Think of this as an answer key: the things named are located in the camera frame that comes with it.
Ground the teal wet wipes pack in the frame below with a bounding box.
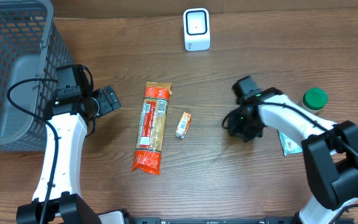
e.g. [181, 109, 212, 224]
[278, 131, 303, 156]

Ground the brown biscuit packet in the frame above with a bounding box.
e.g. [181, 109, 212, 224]
[132, 82, 172, 175]

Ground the orange tissue pack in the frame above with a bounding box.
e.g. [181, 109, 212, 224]
[175, 112, 191, 139]

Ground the green lidded jar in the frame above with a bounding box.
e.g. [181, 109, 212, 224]
[298, 88, 328, 114]

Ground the red snack packet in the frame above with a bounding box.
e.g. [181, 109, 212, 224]
[139, 101, 156, 148]

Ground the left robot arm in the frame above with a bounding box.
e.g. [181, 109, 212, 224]
[16, 64, 134, 224]

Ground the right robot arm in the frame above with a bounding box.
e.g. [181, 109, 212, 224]
[222, 76, 358, 223]

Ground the white barcode scanner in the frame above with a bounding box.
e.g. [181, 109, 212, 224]
[183, 8, 211, 52]

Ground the grey plastic mesh basket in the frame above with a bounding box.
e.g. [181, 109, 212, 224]
[0, 0, 74, 151]

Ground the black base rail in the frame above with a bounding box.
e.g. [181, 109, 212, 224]
[134, 217, 292, 224]

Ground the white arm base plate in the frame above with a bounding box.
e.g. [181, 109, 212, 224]
[98, 211, 125, 224]

